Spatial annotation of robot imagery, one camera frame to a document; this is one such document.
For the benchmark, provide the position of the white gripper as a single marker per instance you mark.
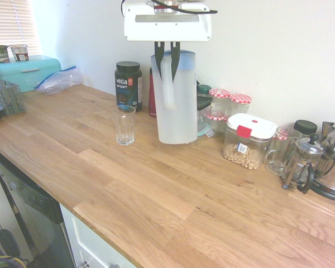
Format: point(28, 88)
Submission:
point(167, 30)

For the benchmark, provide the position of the translucent white water pitcher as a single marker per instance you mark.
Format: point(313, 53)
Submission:
point(178, 111)

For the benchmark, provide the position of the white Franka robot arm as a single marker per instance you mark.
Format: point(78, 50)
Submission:
point(162, 11)

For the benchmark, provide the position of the red water bottle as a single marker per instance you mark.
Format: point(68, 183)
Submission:
point(152, 100)

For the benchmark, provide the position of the green lid jar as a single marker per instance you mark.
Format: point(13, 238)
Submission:
point(204, 89)

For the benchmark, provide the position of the black Vega protein tub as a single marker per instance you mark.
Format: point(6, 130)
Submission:
point(127, 86)

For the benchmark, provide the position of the black lid glass container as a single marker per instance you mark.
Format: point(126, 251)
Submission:
point(204, 103)

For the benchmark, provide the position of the small red gingham lid jar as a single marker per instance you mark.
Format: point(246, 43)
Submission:
point(216, 117)

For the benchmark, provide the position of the clear faceted drinking glass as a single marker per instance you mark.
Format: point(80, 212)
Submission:
point(123, 131)

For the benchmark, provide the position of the clear zip plastic bag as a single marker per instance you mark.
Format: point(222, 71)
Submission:
point(61, 81)

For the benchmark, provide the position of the white lid cereal container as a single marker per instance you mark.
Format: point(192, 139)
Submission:
point(251, 128)

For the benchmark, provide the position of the teal bread box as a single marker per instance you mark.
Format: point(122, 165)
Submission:
point(25, 69)

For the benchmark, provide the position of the brown white food cup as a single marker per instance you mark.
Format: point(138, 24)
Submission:
point(19, 53)

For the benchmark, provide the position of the clear glass mug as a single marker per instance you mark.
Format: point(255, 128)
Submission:
point(279, 156)

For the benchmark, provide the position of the black lid jar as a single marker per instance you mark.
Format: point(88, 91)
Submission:
point(305, 127)

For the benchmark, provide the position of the grey cutlery basket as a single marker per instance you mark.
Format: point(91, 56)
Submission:
point(11, 97)

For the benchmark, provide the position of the white window blinds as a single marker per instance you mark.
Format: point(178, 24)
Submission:
point(5, 22)

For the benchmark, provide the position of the chrome glass french press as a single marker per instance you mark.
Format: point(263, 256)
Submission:
point(301, 162)

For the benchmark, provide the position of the black dishwasher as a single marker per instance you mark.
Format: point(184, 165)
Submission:
point(30, 201)

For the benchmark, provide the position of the white cabinet drawer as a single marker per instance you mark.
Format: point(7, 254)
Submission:
point(95, 245)

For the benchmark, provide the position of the black bag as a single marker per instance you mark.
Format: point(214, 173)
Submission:
point(5, 245)

